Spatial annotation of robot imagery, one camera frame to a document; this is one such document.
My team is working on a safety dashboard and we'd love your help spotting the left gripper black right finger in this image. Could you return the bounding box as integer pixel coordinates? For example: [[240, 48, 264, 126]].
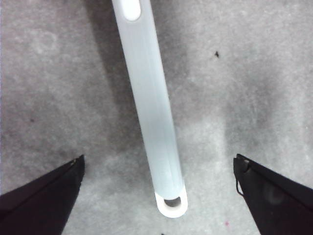
[[233, 153, 313, 235]]

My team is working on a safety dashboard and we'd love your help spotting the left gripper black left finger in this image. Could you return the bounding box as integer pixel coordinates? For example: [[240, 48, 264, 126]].
[[0, 154, 86, 235]]

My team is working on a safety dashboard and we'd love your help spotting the sponge cup brush grey handle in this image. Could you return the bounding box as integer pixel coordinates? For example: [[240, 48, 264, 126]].
[[111, 0, 189, 218]]

